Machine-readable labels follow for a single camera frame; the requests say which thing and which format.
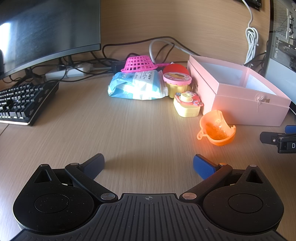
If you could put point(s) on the pink cardboard box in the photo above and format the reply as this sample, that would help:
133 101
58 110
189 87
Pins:
242 104

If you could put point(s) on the black power adapter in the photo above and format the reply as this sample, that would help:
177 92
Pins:
115 66

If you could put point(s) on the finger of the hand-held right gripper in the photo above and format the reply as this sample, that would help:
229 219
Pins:
268 138
291 129

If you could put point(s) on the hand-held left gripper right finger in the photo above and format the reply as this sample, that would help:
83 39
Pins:
203 165

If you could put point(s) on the black computer monitor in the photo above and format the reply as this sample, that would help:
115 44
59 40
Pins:
46 27

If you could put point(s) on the orange toy cup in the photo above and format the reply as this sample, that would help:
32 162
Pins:
217 132

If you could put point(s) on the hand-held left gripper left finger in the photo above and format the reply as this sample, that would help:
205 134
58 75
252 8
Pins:
93 165

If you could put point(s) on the yellow toy camera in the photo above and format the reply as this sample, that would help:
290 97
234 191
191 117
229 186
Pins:
187 111

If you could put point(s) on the black keyboard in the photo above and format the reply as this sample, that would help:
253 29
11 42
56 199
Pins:
23 99

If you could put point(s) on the blue white wet wipes pack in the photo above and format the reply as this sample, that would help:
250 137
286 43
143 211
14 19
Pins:
136 85

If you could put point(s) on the yellow toy cup pink lid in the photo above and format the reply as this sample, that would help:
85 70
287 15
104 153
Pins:
177 78

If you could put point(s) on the pink toy basket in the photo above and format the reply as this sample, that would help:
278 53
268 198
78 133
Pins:
138 63

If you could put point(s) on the black wall adapter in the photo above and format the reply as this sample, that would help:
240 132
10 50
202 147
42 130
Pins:
254 4

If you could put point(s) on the white power strip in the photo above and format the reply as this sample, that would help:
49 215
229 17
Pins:
76 71

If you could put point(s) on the red toy bowl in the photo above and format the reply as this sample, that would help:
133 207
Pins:
175 68

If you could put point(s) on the wooden desktop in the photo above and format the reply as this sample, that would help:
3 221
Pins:
115 129

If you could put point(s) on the computer tower case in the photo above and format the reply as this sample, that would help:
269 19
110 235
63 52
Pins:
281 51

